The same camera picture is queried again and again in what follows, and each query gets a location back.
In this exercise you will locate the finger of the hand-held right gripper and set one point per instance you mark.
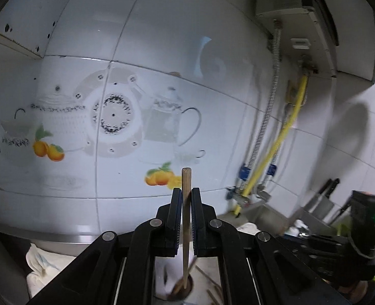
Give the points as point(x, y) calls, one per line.
point(327, 243)

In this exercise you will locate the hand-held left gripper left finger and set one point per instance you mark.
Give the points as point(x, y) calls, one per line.
point(178, 216)

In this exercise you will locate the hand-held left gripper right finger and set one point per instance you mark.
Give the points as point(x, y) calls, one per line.
point(195, 219)

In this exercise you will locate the single brown wooden chopstick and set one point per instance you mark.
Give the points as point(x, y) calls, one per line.
point(186, 181)

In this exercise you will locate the black utensil holder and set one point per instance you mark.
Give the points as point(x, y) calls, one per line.
point(174, 297)

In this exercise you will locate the person's right hand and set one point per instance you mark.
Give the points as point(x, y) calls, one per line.
point(355, 295)

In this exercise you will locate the metal water valve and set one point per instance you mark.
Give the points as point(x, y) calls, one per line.
point(263, 195)

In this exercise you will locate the quilted printed cloth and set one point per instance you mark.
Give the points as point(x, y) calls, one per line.
point(44, 263)

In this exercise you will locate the gas water heater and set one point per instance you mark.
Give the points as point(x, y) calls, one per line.
point(297, 6)

